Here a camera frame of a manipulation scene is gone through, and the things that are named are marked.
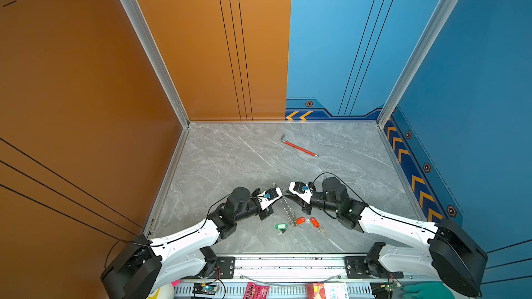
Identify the red key tag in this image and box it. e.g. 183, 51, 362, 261
296, 217, 306, 226

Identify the metal keyring with chain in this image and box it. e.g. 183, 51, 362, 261
271, 184, 296, 227

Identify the green key tag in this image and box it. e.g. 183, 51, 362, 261
275, 223, 288, 233

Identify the red tagged key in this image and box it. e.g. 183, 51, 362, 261
310, 217, 328, 238

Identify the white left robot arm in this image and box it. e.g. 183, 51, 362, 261
101, 187, 283, 298

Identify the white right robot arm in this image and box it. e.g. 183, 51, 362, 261
286, 177, 488, 297

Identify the pink snack packet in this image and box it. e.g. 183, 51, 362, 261
243, 282, 270, 299

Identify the red white box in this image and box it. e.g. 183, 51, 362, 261
306, 282, 349, 299

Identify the green circuit board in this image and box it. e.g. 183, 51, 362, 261
192, 283, 220, 298

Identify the green cloth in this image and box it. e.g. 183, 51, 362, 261
402, 282, 454, 299

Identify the red handled hex key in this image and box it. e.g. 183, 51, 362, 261
280, 134, 319, 158

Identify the aluminium front rail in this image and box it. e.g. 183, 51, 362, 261
208, 245, 440, 283

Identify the aluminium corner post left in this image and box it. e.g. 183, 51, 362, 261
120, 0, 190, 129

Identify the aluminium corner post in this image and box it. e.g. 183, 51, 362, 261
120, 0, 190, 129
376, 0, 459, 129

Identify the aluminium corner post right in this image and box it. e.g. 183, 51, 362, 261
376, 0, 459, 129

